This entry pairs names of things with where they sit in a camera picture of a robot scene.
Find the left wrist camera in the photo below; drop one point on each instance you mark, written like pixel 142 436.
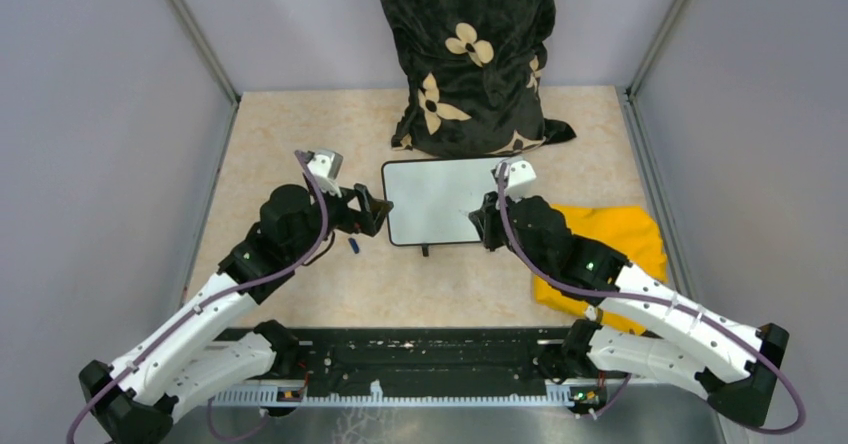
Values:
pixel 324 166

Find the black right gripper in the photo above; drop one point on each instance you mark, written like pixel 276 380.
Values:
pixel 487 218

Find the aluminium frame post left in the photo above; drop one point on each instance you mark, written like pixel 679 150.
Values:
pixel 188 23

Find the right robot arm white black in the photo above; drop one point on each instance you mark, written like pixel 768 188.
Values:
pixel 733 366

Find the white whiteboard black frame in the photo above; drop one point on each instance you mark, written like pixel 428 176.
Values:
pixel 433 197

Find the blue marker cap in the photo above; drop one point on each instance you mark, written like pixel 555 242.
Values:
pixel 355 247

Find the white toothed cable rail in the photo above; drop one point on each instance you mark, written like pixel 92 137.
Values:
pixel 269 395

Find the yellow cloth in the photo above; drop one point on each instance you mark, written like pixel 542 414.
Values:
pixel 629 230

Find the black floral pillow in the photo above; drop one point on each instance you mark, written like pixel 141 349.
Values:
pixel 473 70

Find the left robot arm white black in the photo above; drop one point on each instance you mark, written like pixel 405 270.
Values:
pixel 138 397

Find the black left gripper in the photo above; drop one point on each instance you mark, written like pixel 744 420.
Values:
pixel 359 221

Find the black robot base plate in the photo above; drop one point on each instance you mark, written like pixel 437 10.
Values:
pixel 433 362

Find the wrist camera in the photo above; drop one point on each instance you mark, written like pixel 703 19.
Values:
pixel 324 166
pixel 514 177

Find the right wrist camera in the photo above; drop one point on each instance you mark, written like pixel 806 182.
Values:
pixel 514 177

